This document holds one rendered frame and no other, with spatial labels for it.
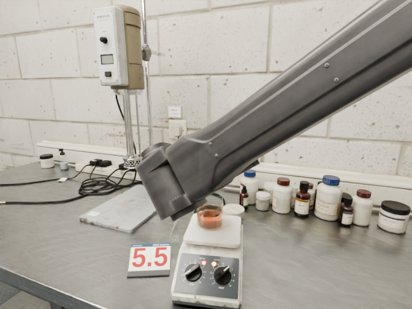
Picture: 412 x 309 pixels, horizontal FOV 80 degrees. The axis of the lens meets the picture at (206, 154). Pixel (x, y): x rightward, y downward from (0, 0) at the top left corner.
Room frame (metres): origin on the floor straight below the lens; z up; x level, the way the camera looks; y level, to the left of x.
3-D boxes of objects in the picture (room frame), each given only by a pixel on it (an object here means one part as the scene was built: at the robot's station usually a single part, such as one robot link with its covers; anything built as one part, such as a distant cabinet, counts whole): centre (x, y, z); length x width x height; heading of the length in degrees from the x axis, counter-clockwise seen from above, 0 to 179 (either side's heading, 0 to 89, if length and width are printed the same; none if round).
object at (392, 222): (0.64, -0.54, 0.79); 0.07 x 0.07 x 0.07
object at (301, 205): (0.72, -0.31, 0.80); 0.04 x 0.04 x 0.11
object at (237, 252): (0.47, -0.01, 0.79); 0.22 x 0.13 x 0.08; 171
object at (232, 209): (0.60, -0.07, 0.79); 0.06 x 0.06 x 0.08
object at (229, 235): (0.50, -0.02, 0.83); 0.12 x 0.12 x 0.01; 81
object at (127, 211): (0.79, 0.25, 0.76); 0.30 x 0.20 x 0.01; 158
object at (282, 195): (0.75, -0.25, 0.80); 0.06 x 0.06 x 0.11
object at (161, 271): (0.47, 0.13, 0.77); 0.09 x 0.06 x 0.04; 94
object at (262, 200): (0.76, -0.19, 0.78); 0.05 x 0.05 x 0.05
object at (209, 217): (0.51, -0.01, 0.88); 0.07 x 0.06 x 0.08; 143
